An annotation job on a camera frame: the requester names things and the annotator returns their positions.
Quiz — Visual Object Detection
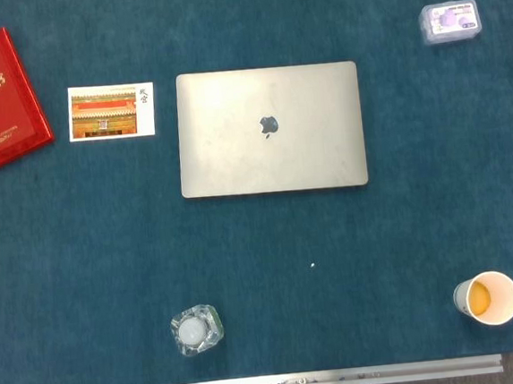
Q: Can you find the silver Apple laptop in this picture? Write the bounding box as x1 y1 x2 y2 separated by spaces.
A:
171 58 370 202

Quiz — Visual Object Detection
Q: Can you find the clear glass ashtray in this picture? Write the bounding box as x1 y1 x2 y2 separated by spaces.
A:
167 302 227 359

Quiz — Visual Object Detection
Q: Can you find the teal felt table cloth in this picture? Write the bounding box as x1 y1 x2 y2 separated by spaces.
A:
0 0 513 384

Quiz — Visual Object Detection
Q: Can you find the palace photo postcard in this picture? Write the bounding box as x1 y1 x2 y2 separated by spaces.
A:
64 80 159 144

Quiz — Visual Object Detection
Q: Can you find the paper cup with orange juice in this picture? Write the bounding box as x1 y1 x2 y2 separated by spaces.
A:
450 269 513 330

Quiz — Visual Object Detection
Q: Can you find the aluminium profile rail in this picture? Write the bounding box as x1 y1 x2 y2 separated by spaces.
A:
151 353 505 384

